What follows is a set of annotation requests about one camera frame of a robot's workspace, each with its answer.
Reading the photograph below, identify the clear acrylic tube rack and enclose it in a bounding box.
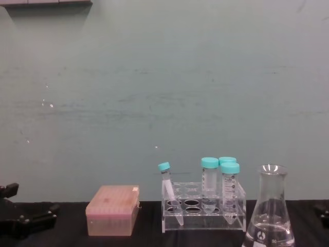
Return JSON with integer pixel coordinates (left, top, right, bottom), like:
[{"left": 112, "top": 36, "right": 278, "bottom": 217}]
[{"left": 161, "top": 181, "right": 247, "bottom": 234}]

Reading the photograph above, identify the wide teal-capped centrifuge tube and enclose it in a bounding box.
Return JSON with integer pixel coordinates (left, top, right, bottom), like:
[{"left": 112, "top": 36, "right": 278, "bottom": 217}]
[
  {"left": 200, "top": 157, "right": 220, "bottom": 215},
  {"left": 218, "top": 156, "right": 237, "bottom": 166},
  {"left": 220, "top": 162, "right": 241, "bottom": 225}
]

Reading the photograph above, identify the black table cloth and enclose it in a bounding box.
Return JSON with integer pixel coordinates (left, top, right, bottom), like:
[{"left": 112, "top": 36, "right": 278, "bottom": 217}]
[{"left": 0, "top": 198, "right": 329, "bottom": 247}]

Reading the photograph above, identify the slim teal-capped centrifuge tube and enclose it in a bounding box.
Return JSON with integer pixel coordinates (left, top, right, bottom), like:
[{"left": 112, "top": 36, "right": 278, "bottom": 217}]
[{"left": 157, "top": 162, "right": 185, "bottom": 227}]

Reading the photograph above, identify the clear glass conical flask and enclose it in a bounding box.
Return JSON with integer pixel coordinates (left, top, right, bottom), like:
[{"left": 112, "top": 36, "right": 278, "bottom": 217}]
[{"left": 241, "top": 164, "right": 297, "bottom": 247}]

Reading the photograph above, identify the grey wall-mounted shelf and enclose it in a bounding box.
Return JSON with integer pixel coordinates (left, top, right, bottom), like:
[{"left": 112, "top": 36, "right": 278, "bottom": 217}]
[{"left": 0, "top": 0, "right": 94, "bottom": 16}]

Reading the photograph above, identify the pink translucent pipette tip box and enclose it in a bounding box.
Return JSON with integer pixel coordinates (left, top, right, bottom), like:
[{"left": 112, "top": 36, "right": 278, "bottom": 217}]
[{"left": 85, "top": 184, "right": 141, "bottom": 236}]

